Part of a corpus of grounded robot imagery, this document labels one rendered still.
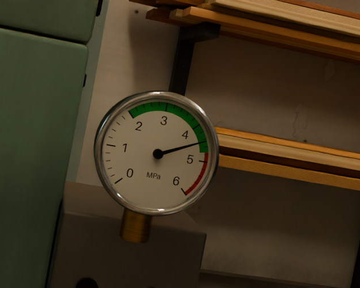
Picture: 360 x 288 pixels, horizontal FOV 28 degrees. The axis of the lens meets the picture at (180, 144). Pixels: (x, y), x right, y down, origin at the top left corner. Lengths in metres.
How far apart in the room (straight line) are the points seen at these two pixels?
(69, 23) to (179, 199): 0.12
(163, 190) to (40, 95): 0.10
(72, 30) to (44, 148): 0.07
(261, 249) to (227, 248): 0.15
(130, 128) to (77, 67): 0.07
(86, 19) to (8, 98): 0.06
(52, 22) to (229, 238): 2.76
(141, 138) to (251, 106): 2.75
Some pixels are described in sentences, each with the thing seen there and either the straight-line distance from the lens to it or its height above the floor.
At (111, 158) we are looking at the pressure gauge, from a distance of 0.36.
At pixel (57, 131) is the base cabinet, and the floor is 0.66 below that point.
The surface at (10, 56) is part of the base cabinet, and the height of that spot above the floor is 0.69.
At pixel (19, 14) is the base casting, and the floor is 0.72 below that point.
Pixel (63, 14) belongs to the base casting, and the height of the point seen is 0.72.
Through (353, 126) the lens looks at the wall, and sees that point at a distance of 3.28.
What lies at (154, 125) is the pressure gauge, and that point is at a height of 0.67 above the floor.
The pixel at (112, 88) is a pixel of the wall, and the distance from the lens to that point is 2.96.
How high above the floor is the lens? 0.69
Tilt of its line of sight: 3 degrees down
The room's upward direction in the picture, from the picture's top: 11 degrees clockwise
